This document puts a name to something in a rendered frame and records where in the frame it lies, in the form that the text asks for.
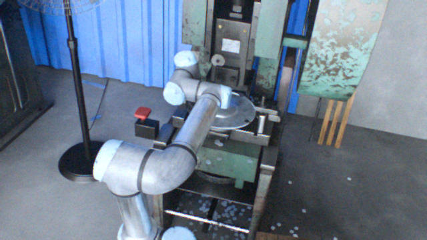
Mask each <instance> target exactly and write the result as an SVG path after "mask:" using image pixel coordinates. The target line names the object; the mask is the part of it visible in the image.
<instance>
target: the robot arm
mask: <svg viewBox="0 0 427 240"><path fill-rule="evenodd" d="M174 62H175V70H174V72H173V74H172V76H171V78H170V80H169V81H168V82H167V84H166V87H165V90H164V92H163V95H164V98H165V100H166V101H167V102H168V103H170V104H172V105H181V104H182V103H183V102H184V101H185V100H186V101H188V102H187V104H188V108H187V110H188V113H189V116H188V117H187V119H186V120H185V123H184V124H183V126H182V128H181V129H180V131H179V133H178V134H177V137H176V138H175V141H174V142H173V143H172V144H170V145H168V146H167V147H166V148H165V150H164V151H158V150H155V149H150V148H147V147H142V146H139V145H134V144H131V143H126V142H125V141H123V140H121V141H120V140H117V139H110V140H108V141H106V142H105V143H104V145H103V147H102V148H101V150H100V151H99V153H98V155H97V158H96V160H95V165H94V168H93V175H94V177H95V178H96V179H97V180H99V181H104V182H106V184H107V188H108V189H109V192H110V193H111V194H112V195H114V196H116V198H117V203H118V205H119V210H120V213H121V217H122V220H123V224H122V225H121V227H120V228H119V232H118V234H117V240H197V239H196V237H195V235H194V234H193V233H192V232H191V231H190V230H189V229H186V228H184V227H174V228H169V229H163V228H161V227H158V226H157V223H156V222H155V220H154V219H153V218H152V217H151V215H150V211H149V204H148V200H147V194H148V195H161V194H164V193H167V192H169V191H172V190H174V189H175V188H177V186H179V185H181V184H182V183H183V182H184V181H185V180H186V179H187V178H188V177H189V176H190V175H191V173H192V172H193V170H194V168H195V167H196V165H197V162H198V158H197V155H198V153H199V150H200V149H201V146H202V145H203V142H204V141H205V138H206V136H207V134H208V131H209V129H210V127H211V125H212V123H213V122H214V119H215V118H216V115H217V114H218V111H219V109H227V108H228V107H229V105H230V101H231V97H232V89H231V88H230V87H228V86H225V85H222V84H215V83H210V82H206V81H203V80H202V78H203V76H202V75H201V73H200V70H199V66H198V64H197V59H196V57H195V54H194V53H192V52H191V51H181V52H179V53H178V54H177V55H176V56H175V57H174Z"/></svg>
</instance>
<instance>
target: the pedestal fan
mask: <svg viewBox="0 0 427 240"><path fill-rule="evenodd" d="M18 1H19V0H18ZM29 1H30V0H29ZM29 1H28V2H29ZM33 1H36V0H33ZM44 1H47V0H44ZM78 1H82V0H78ZM78 1H74V2H71V0H63V2H62V3H61V2H60V4H63V8H62V7H54V6H49V4H48V5H46V2H45V4H43V3H40V1H39V2H38V0H37V1H36V2H38V3H39V4H41V5H44V6H47V7H54V8H58V10H59V9H64V12H65V14H64V12H63V15H64V16H65V20H66V26H67V34H68V38H67V47H68V48H69V52H70V58H71V66H72V70H73V79H74V83H75V92H76V96H77V104H78V109H79V117H80V121H81V130H82V134H83V142H80V143H78V144H75V145H73V146H72V147H71V148H70V149H68V150H67V151H66V152H65V153H64V154H63V155H62V156H61V158H60V160H59V162H58V169H59V172H60V174H62V176H64V178H66V179H68V180H70V181H74V182H78V183H92V182H96V181H99V180H97V179H96V178H95V177H94V175H93V168H94V165H95V160H96V158H97V155H98V153H99V151H100V150H101V148H102V147H103V145H104V143H105V142H103V141H91V140H90V135H89V130H91V128H92V126H93V125H92V126H91V128H90V129H89V126H88V121H87V112H86V107H85V98H84V93H83V84H82V78H81V69H80V64H79V55H78V50H77V47H78V42H77V38H76V37H75V35H74V30H73V21H72V16H71V15H76V14H80V13H84V12H86V11H89V10H91V9H94V8H96V7H97V6H99V5H100V4H102V3H104V2H105V1H107V0H104V2H102V3H100V4H99V5H97V6H95V7H94V6H93V8H91V9H88V10H86V11H83V10H82V8H81V10H82V12H80V13H77V11H76V7H75V5H74V7H70V3H73V4H74V3H75V2H78ZM99 1H100V0H89V2H88V3H90V4H92V5H93V3H95V2H98V3H99ZM19 2H20V1H19ZM28 2H26V3H28ZM36 2H35V3H36ZM48 2H49V3H50V2H51V5H52V3H54V5H55V4H56V3H58V0H57V2H52V1H51V0H50V1H48ZM84 2H85V1H84ZM20 3H22V2H20ZM26 3H25V4H24V3H22V4H24V5H25V6H27V5H26ZM32 3H33V2H32ZM35 3H34V4H35ZM88 3H85V4H84V5H86V6H87V4H88ZM34 4H33V5H34ZM31 5H32V4H31ZM33 5H32V6H33ZM84 5H81V4H80V6H77V7H81V6H84ZM32 6H31V7H29V6H27V7H29V8H32ZM39 8H40V7H39ZM71 8H75V12H76V13H74V14H71ZM87 8H88V7H87ZM32 9H34V8H32ZM46 9H47V8H46ZM34 10H37V11H40V10H38V8H37V9H34ZM40 12H43V11H40ZM43 13H46V12H45V9H44V12H43ZM46 14H50V15H58V14H52V13H51V10H50V13H46ZM107 81H108V80H107ZM106 85H107V83H106ZM106 85H105V88H106ZM104 93H105V90H104V92H103V96H104ZM102 99H103V97H102ZM102 99H101V102H102ZM100 105H101V103H100ZM100 105H99V108H100ZM98 111H99V109H98ZM98 111H97V114H98ZM96 117H97V115H96V116H95V119H96ZM95 119H94V122H95ZM94 122H93V124H94Z"/></svg>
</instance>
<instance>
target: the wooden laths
mask: <svg viewBox="0 0 427 240"><path fill-rule="evenodd" d="M355 92H356V90H355V91H354V93H353V95H352V96H351V97H350V98H349V99H348V100H347V103H346V108H345V110H344V114H343V117H342V121H341V123H340V128H339V130H338V134H337V137H336V141H335V145H334V148H339V146H340V141H341V138H342V135H343V132H344V128H345V125H346V121H347V118H348V115H349V112H350V108H351V106H352V101H353V99H354V95H355ZM333 102H334V100H330V99H329V101H328V105H327V108H326V112H325V115H324V120H323V123H322V128H321V130H320V135H319V138H318V145H321V144H322V141H323V138H324V134H325V131H326V127H327V124H328V119H329V117H330V113H331V110H332V105H333ZM321 103H322V98H319V101H318V106H317V109H316V114H315V117H314V122H313V125H312V130H311V133H310V138H309V141H308V142H309V143H311V141H312V137H313V134H314V129H315V126H316V121H317V118H318V113H319V110H320V105H321ZM341 106H342V102H341V101H338V102H337V104H336V109H335V111H334V116H333V119H332V123H331V125H330V130H329V133H328V137H327V140H326V145H330V144H331V140H332V137H333V134H334V129H335V127H336V123H337V120H338V116H339V113H340V109H341Z"/></svg>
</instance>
